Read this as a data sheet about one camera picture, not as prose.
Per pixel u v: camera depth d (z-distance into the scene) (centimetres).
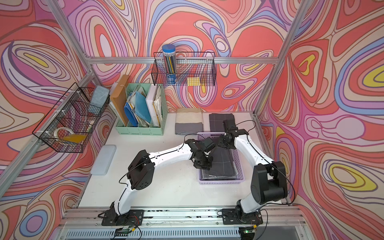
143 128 107
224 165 86
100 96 81
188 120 114
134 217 72
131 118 101
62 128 70
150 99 93
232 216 73
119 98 83
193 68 93
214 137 104
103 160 92
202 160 73
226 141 72
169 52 72
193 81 82
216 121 115
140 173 53
